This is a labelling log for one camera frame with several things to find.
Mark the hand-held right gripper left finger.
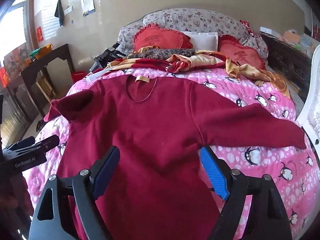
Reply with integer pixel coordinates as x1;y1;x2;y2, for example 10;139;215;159
29;145;120;240

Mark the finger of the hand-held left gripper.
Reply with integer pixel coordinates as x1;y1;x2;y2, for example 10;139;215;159
32;134;60;154
2;137;36;151

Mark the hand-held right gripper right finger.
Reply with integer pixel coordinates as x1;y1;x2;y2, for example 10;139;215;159
199;146;293;240

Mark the dark red sweater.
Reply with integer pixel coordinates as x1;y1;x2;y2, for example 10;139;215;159
44;74;307;240

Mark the pink penguin blanket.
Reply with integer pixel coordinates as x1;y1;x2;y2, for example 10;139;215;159
24;66;320;240

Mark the wooden stool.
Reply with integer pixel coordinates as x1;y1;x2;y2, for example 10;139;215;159
35;75;57;103

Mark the red paper packet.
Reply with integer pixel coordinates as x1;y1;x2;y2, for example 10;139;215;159
0;66;10;88

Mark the red bucket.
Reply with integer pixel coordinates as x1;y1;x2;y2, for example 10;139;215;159
72;71;88;83

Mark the dark wooden table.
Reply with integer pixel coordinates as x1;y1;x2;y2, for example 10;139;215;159
5;43;75;119

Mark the white flat strip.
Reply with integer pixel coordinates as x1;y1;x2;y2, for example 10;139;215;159
86;67;110;82

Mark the colourful printed board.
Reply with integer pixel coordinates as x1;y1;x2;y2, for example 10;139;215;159
4;46;29;77

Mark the orange mesh bag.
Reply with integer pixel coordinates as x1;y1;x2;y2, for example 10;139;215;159
37;44;55;57

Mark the black folding stand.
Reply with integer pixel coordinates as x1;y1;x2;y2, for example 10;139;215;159
89;43;127;72

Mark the window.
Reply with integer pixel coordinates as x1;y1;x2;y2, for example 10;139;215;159
0;0;28;63

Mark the red and yellow blanket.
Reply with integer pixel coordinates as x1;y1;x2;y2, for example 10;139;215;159
104;47;292;98

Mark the white chair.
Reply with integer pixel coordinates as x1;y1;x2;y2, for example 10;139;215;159
295;44;320;155

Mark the red heart pillow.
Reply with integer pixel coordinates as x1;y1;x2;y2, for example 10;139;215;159
133;23;193;53
217;34;267;70

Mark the dark hanging cloth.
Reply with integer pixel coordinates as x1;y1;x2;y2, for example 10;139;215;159
54;0;66;27

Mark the dark patterned scarf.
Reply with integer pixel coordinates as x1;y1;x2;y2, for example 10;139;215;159
127;47;196;60

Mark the dark carved wooden cabinet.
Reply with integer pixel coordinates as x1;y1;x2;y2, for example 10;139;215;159
260;32;313;103

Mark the white pillow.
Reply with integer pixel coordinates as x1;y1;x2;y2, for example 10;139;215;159
180;31;219;52

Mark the red patterned cloth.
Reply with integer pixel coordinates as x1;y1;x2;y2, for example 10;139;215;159
240;19;262;40

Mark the white box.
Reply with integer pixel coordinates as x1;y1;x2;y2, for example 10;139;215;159
260;26;282;36

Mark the floral quilt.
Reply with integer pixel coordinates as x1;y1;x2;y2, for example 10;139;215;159
117;8;268;63

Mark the pile of papers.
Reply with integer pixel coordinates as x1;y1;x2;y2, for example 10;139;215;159
280;30;314;54

